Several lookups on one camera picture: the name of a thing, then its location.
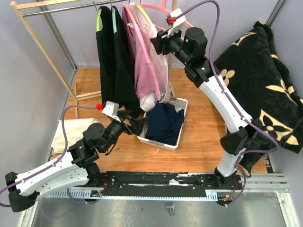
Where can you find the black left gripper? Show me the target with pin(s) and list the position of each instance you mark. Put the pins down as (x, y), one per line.
(137, 124)

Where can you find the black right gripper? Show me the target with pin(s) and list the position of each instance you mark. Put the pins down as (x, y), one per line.
(160, 45)

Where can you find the navy blue t shirt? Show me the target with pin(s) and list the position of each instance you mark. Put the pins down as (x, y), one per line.
(164, 123)

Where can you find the pink plastic hanger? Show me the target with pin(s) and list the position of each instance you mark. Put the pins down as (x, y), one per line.
(164, 10)

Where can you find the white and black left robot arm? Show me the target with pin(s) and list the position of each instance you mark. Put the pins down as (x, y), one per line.
(74, 167)

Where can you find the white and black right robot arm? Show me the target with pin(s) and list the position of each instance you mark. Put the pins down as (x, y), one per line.
(240, 125)

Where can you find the black t shirt with print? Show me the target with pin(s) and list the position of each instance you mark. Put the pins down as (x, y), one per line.
(124, 82)

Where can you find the white t shirt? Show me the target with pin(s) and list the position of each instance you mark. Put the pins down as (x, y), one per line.
(159, 62)

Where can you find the yellow hanger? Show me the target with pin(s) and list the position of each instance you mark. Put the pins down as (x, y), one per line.
(144, 13)

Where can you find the pink t shirt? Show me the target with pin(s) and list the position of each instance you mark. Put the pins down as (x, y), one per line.
(145, 81)

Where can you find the pink hanger with metal hook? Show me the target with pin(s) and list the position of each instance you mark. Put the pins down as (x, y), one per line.
(128, 14)

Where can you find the mint green hanger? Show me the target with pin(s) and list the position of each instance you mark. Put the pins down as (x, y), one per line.
(114, 17)

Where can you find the black t shirt far left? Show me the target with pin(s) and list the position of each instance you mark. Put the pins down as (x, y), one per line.
(106, 54)

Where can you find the lime green hanger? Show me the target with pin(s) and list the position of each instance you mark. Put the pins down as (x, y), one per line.
(98, 22)

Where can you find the white perforated plastic basket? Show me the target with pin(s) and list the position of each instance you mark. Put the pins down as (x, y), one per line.
(179, 103)

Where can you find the folded cream cloth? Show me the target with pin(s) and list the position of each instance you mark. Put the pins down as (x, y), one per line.
(74, 129)

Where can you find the black floral plush blanket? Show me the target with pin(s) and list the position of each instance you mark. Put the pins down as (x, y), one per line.
(261, 84)

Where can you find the wooden clothes rack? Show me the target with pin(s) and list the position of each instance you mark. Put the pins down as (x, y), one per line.
(43, 11)

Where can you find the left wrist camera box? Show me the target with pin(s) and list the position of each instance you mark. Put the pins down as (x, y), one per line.
(109, 109)

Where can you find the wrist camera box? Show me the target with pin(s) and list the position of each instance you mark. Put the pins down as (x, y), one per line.
(109, 109)
(175, 20)

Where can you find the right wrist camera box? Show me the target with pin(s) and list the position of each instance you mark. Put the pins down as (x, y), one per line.
(175, 20)

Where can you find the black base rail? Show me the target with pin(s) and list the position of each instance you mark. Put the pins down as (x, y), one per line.
(162, 184)

